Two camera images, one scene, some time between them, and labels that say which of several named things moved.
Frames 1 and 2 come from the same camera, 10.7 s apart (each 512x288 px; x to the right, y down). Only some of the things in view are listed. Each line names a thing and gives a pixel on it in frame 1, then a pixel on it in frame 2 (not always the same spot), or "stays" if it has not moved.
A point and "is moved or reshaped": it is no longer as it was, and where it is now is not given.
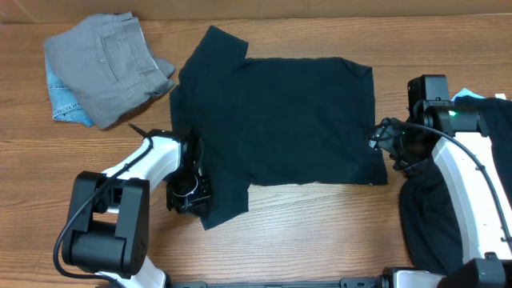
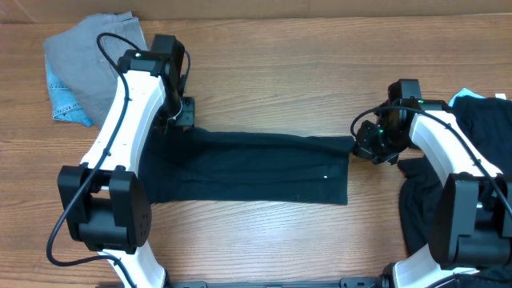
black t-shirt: x=274 y=122 is moved or reshaped
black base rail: x=353 y=282 stays
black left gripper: x=188 y=207 → x=188 y=118
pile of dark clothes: x=426 y=219 stays
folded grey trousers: x=107 y=62 stays
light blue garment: x=466 y=92 stays
